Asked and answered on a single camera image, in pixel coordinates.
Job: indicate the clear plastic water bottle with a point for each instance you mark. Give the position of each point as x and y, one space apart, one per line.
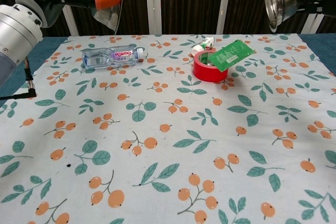
105 57

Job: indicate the green foil sachet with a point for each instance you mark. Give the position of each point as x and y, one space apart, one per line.
231 53

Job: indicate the small white green-label bottle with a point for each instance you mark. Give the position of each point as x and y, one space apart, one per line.
203 43

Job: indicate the red tape roll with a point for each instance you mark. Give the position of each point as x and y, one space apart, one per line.
207 73

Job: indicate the orange fruit print tablecloth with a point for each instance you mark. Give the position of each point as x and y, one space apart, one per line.
168 155

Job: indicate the white screen frame post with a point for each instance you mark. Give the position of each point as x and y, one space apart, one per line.
71 22
224 3
312 23

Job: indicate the white double screen post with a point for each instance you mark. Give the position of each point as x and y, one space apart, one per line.
152 3

